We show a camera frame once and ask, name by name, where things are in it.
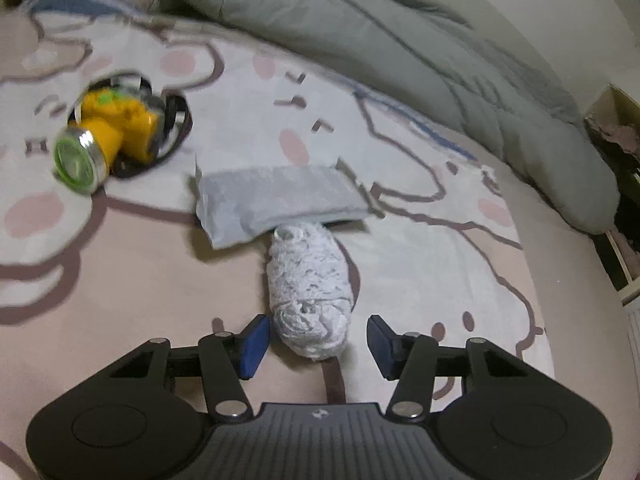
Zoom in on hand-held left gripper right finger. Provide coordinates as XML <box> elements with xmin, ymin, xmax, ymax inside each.
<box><xmin>366</xmin><ymin>314</ymin><xmax>544</xmax><ymax>421</ymax></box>

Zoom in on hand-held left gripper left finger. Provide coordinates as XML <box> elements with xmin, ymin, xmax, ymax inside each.
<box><xmin>85</xmin><ymin>314</ymin><xmax>271</xmax><ymax>422</ymax></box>

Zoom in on white cloth ball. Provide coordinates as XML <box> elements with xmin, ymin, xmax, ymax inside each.
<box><xmin>264</xmin><ymin>222</ymin><xmax>356</xmax><ymax>364</ymax></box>

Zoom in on bear printed blanket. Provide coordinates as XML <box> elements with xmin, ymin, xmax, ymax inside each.
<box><xmin>0</xmin><ymin>0</ymin><xmax>553</xmax><ymax>480</ymax></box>

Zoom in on grey packaged towel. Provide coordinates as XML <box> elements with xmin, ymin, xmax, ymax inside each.
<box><xmin>192</xmin><ymin>156</ymin><xmax>387</xmax><ymax>251</ymax></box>

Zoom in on cream open shelf unit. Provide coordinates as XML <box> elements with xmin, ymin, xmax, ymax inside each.
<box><xmin>581</xmin><ymin>84</ymin><xmax>640</xmax><ymax>307</ymax></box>

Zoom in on yellow headlamp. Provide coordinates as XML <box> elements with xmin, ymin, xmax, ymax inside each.
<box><xmin>52</xmin><ymin>72</ymin><xmax>194</xmax><ymax>196</ymax></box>

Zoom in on dark clothes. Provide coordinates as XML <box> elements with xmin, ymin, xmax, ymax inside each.
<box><xmin>614</xmin><ymin>149</ymin><xmax>640</xmax><ymax>242</ymax></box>

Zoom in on grey duvet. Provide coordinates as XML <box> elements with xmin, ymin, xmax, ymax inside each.
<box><xmin>132</xmin><ymin>0</ymin><xmax>622</xmax><ymax>235</ymax></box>

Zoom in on pink crumpled clothes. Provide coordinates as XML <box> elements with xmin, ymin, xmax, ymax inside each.
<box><xmin>586</xmin><ymin>109</ymin><xmax>640</xmax><ymax>157</ymax></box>

